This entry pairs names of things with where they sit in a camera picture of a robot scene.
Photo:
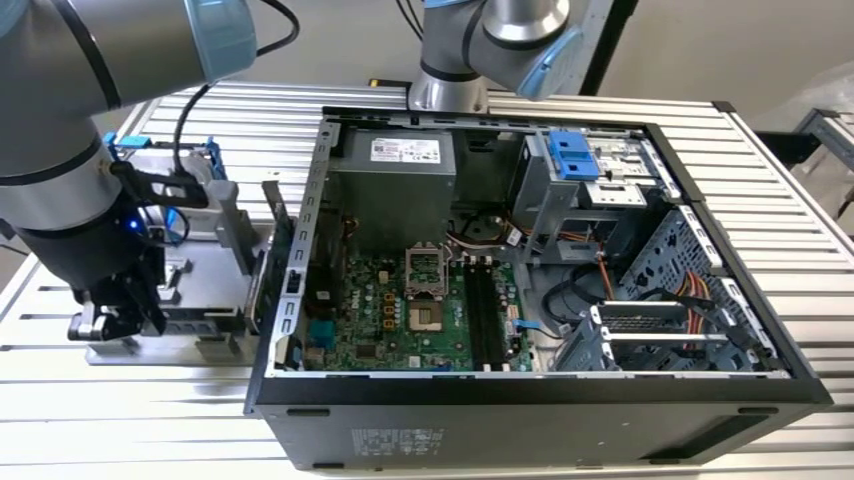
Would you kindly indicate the black RAM slot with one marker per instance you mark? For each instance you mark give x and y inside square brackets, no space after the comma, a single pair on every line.
[478,315]
[496,315]

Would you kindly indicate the silver camera with blue plug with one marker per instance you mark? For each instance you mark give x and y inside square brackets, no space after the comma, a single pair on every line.
[156,220]

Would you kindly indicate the blue drive latch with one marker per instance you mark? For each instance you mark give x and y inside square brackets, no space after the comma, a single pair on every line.
[573,155]

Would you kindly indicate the grey power supply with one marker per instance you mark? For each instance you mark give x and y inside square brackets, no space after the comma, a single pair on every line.
[394,200]

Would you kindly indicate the metal disk bay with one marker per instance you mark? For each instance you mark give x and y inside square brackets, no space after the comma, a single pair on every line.
[641,320]

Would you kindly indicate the black frame post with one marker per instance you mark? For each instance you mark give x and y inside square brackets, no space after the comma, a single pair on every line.
[617,30]

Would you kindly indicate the grey parts rack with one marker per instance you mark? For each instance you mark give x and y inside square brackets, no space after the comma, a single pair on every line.
[221,295]

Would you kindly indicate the yellow plug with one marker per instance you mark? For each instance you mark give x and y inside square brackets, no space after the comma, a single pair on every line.
[376,82]

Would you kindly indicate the black round fan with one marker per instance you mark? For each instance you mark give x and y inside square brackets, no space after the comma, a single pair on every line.
[477,227]

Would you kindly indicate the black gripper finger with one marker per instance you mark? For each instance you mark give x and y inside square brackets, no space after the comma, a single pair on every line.
[149,305]
[114,322]

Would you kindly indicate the silver camera with black plug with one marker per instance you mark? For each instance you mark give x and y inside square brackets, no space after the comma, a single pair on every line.
[161,187]

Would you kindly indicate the hard disk in blue carrier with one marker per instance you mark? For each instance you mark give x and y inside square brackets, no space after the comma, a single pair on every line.
[154,161]

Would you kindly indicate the green graphics card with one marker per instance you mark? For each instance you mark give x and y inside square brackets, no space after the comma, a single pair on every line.
[284,235]

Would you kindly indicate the grey metal shelf frame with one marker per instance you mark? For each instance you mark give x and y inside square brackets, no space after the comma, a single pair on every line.
[824,122]

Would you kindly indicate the black PC case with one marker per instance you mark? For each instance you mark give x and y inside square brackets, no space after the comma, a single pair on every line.
[468,435]

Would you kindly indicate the green motherboard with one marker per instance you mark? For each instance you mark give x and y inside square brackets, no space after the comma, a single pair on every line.
[361,330]

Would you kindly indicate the thin locking lever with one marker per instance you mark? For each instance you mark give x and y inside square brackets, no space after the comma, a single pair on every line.
[445,272]

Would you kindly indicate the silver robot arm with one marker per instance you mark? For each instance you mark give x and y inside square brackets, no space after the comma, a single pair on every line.
[134,45]

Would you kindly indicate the CPU socket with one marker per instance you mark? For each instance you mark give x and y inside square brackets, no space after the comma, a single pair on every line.
[428,317]

